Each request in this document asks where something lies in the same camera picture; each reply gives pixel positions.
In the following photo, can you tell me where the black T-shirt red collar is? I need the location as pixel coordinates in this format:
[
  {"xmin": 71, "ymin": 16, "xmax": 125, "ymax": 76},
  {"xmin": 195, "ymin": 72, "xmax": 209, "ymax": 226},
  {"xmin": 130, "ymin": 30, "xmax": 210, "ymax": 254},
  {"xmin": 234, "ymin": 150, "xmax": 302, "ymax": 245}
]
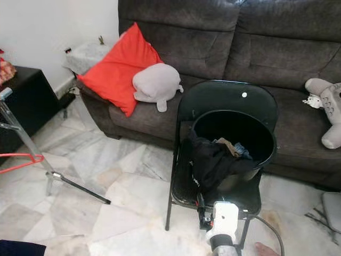
[{"xmin": 189, "ymin": 131, "xmax": 259, "ymax": 201}]

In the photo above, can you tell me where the red plastic hanger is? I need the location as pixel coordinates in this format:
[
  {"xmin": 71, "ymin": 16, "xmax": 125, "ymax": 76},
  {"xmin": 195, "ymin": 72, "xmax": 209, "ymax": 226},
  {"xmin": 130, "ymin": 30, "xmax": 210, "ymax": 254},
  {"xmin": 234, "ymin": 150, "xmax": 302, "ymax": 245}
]
[{"xmin": 0, "ymin": 153, "xmax": 44, "ymax": 174}]

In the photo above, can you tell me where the tan garment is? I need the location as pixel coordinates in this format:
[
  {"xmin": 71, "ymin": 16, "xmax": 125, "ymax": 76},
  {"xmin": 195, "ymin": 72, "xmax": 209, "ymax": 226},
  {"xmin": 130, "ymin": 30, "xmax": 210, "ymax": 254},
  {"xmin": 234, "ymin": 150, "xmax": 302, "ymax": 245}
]
[{"xmin": 213, "ymin": 138, "xmax": 240, "ymax": 155}]

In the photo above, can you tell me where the blue denim garment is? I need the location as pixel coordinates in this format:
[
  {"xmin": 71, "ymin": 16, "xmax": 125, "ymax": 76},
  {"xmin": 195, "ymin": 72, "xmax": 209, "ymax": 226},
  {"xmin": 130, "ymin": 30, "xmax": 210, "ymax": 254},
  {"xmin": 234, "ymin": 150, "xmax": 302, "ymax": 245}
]
[{"xmin": 232, "ymin": 143, "xmax": 251, "ymax": 159}]

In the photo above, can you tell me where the person's bare foot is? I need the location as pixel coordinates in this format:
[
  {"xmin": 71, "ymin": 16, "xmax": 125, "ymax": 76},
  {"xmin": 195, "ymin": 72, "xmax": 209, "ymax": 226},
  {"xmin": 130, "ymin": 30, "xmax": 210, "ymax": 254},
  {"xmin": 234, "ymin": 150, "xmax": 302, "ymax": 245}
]
[{"xmin": 253, "ymin": 242, "xmax": 280, "ymax": 256}]

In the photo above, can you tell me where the black folding chair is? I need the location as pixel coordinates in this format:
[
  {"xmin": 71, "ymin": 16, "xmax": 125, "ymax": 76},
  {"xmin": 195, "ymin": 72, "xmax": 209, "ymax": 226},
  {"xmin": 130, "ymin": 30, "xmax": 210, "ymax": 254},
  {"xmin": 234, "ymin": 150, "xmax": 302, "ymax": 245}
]
[{"xmin": 165, "ymin": 80, "xmax": 279, "ymax": 249}]

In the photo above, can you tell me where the grey seal plush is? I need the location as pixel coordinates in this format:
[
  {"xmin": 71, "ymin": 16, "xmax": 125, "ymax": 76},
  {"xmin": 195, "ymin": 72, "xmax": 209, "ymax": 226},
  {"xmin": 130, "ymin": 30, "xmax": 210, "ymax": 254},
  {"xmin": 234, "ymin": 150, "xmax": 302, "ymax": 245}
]
[{"xmin": 132, "ymin": 63, "xmax": 184, "ymax": 113}]

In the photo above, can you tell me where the small white toy figure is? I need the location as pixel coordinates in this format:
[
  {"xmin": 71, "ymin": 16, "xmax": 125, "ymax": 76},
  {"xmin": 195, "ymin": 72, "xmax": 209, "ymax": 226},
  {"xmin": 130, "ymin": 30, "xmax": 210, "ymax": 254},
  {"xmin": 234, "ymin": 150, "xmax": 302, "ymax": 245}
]
[{"xmin": 303, "ymin": 93, "xmax": 320, "ymax": 109}]

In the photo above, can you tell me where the red cushion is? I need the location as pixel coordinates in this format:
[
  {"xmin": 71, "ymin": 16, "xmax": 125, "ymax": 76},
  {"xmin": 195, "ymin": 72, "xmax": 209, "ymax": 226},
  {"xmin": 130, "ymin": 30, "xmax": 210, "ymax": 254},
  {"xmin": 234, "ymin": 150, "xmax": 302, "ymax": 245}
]
[{"xmin": 77, "ymin": 22, "xmax": 163, "ymax": 117}]

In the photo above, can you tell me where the dark grey fabric sofa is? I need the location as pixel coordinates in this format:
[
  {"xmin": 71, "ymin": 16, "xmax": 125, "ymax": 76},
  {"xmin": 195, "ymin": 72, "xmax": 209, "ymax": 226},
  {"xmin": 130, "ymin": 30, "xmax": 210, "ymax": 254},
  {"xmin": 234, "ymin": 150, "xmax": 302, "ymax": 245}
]
[{"xmin": 77, "ymin": 0, "xmax": 341, "ymax": 191}]

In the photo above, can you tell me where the silver clothes rack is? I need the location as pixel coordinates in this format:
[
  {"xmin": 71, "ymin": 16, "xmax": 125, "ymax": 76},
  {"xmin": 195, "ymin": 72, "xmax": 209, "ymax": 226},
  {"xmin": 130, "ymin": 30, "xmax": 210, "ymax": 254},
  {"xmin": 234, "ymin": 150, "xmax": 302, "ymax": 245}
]
[{"xmin": 0, "ymin": 87, "xmax": 111, "ymax": 205}]

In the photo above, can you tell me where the grey Totoro plush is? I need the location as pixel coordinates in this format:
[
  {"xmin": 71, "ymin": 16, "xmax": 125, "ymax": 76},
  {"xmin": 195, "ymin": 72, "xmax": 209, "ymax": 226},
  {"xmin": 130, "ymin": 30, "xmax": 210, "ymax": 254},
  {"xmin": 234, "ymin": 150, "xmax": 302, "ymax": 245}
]
[{"xmin": 305, "ymin": 77, "xmax": 341, "ymax": 150}]

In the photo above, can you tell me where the black TV console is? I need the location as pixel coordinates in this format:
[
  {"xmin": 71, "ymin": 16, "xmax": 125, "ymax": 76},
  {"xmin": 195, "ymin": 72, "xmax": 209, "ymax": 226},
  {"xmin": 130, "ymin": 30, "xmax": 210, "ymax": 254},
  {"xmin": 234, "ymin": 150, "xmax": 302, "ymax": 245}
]
[{"xmin": 0, "ymin": 65, "xmax": 62, "ymax": 153}]

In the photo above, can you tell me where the red laughing Buddha statue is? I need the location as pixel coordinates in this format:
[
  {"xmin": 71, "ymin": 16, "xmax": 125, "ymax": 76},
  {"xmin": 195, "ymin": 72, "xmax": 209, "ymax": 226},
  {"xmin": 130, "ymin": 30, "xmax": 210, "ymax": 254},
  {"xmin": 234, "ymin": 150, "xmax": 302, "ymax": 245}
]
[{"xmin": 0, "ymin": 49, "xmax": 18, "ymax": 85}]

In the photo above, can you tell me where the lace-covered side table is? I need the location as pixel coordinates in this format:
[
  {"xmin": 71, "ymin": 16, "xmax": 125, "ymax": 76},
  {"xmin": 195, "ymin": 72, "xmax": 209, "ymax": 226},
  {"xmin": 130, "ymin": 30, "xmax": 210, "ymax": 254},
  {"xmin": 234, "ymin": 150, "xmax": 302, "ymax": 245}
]
[{"xmin": 62, "ymin": 36, "xmax": 120, "ymax": 75}]

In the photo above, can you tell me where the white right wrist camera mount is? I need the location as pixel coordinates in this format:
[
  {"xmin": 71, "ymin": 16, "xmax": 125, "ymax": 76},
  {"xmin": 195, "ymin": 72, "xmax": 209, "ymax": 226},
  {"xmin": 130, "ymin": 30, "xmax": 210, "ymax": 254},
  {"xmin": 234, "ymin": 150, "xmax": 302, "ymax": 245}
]
[{"xmin": 207, "ymin": 201, "xmax": 239, "ymax": 243}]

